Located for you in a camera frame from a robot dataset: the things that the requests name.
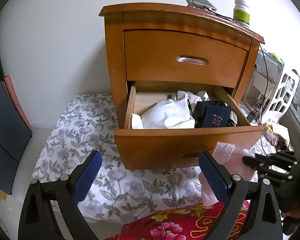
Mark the white lattice shelf rack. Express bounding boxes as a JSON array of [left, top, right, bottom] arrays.
[[242, 49, 300, 123]]

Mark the white garment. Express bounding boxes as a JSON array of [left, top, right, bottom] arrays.
[[131, 95, 195, 129]]

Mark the navy blue printed garment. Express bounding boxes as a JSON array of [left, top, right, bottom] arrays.
[[193, 100, 231, 128]]

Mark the colourful clutter pile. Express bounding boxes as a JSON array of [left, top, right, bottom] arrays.
[[264, 122, 290, 150]]

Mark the black power adapter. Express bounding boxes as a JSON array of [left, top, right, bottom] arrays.
[[247, 110, 258, 123]]

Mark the grey sofa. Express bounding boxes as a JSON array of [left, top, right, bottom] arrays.
[[279, 80, 300, 151]]

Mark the red floral blanket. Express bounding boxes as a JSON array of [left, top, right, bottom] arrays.
[[107, 199, 251, 240]]

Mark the dark blue cabinet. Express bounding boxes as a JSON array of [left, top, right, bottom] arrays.
[[0, 24, 33, 196]]

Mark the pink shirt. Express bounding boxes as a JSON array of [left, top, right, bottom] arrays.
[[198, 141, 259, 207]]

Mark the grey floral bedsheet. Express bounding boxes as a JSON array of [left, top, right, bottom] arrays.
[[32, 94, 202, 224]]

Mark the grey phone on nightstand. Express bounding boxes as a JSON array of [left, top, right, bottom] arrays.
[[185, 0, 217, 12]]

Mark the white green pill bottle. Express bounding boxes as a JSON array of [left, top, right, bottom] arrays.
[[233, 0, 250, 28]]

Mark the black charging cable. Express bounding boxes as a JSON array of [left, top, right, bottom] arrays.
[[205, 7, 276, 156]]

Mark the wooden nightstand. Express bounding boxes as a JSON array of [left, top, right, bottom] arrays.
[[98, 3, 265, 131]]

